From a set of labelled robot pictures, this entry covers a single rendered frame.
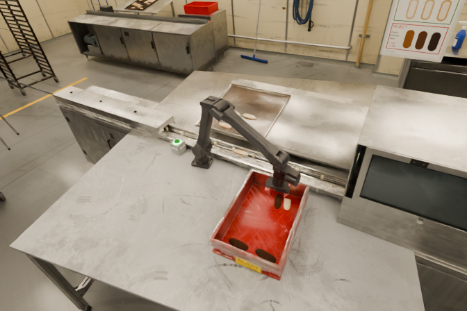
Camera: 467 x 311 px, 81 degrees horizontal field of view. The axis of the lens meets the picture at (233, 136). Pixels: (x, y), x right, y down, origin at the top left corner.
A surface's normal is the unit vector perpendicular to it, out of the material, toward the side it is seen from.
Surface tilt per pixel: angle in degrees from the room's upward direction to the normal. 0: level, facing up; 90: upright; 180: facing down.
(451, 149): 0
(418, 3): 90
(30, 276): 0
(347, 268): 0
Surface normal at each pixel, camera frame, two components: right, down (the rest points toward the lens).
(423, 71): -0.50, 0.55
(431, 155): -0.07, -0.80
